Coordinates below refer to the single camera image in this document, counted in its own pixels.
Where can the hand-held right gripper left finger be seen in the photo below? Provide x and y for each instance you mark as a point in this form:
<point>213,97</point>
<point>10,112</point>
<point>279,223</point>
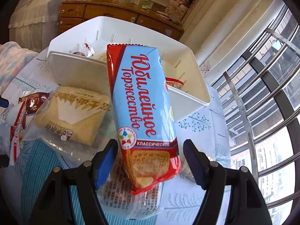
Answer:
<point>105,166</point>

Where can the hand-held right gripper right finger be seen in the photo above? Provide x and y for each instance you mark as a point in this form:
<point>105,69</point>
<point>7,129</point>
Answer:
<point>195,166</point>

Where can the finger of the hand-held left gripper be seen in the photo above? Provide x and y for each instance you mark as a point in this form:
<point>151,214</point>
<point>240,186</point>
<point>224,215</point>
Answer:
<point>3,102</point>
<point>4,161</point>

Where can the clear packet with red stripes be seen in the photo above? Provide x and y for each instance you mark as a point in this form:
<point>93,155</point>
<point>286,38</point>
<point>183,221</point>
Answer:
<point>117,192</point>

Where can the white packet with red stripe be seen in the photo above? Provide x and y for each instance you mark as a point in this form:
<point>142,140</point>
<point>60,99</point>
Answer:
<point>16,133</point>

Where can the brown pastry packet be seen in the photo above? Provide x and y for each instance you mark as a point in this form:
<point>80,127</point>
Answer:
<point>35,102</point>

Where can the cream bread packet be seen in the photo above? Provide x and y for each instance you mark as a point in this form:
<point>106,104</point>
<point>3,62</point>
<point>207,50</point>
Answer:
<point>70,112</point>

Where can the white plastic bin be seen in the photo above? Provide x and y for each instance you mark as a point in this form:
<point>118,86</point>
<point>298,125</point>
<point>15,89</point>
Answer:
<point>77,72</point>

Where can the blue red biscuit pack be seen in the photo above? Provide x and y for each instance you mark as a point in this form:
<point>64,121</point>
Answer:
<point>140,93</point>

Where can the white orange snack packet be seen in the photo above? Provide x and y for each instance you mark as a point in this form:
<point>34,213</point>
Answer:
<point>173,83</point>

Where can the red round pastry packet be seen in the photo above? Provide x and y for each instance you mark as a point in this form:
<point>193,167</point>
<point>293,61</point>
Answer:
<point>85,48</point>

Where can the yellow noodle snack packet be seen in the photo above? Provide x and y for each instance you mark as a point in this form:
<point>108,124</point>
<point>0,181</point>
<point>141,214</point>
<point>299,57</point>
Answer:
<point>100,57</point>

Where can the clear crispy rice snack packet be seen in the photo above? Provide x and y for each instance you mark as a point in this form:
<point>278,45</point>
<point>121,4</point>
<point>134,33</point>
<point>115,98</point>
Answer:
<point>186,172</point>

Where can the pastel patterned blanket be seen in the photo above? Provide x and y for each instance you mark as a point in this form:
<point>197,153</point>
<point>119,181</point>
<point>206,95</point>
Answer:
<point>14,58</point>

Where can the white lace bed cover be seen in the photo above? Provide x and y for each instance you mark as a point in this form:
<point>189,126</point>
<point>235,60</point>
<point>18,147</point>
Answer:
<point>30,16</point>

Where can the metal window grille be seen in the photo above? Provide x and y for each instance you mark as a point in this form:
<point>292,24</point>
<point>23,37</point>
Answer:
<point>262,75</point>

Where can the wooden desk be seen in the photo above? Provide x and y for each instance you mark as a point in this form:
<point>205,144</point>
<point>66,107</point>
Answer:
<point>100,10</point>

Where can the cream curtain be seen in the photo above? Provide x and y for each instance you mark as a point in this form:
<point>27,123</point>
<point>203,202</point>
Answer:
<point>222,23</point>

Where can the grey pouch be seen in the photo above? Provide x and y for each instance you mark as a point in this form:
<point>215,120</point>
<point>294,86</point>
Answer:
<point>175,20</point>

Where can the small cardboard box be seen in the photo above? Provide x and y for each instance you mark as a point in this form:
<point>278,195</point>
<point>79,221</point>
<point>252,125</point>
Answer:
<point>175,11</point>

